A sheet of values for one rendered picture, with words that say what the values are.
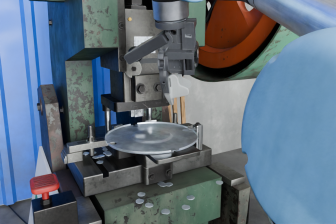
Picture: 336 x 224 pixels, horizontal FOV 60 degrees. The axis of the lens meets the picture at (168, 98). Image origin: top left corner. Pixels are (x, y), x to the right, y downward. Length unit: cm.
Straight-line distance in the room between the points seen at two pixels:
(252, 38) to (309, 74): 84
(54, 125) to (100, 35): 50
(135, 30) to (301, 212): 79
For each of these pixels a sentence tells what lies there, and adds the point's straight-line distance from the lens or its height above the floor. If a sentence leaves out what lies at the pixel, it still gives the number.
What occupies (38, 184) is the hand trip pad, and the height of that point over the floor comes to 76.
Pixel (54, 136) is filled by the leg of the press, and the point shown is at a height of 72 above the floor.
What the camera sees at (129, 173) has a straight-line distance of 91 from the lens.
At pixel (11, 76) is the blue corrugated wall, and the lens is 205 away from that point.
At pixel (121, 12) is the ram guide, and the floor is 116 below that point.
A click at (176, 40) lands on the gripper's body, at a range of 64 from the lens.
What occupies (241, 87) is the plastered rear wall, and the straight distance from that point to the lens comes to 289.
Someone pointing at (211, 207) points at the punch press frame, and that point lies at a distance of 102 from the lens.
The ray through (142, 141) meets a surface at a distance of 88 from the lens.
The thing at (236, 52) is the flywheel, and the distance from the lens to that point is 106.
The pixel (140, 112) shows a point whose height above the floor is 84.
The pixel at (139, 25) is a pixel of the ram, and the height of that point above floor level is 112.
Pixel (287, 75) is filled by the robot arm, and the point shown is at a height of 106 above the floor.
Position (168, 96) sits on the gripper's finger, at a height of 95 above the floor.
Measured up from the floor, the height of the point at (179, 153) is 78.
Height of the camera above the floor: 108
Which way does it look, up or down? 12 degrees down
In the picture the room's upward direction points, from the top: straight up
